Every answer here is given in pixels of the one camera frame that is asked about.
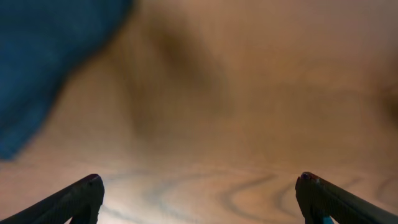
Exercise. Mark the navy blue shorts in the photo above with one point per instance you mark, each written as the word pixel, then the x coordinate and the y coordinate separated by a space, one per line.
pixel 41 41

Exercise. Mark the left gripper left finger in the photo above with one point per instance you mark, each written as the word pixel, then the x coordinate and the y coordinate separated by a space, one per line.
pixel 79 203

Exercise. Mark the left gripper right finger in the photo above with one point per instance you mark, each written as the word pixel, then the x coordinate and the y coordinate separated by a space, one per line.
pixel 322 202

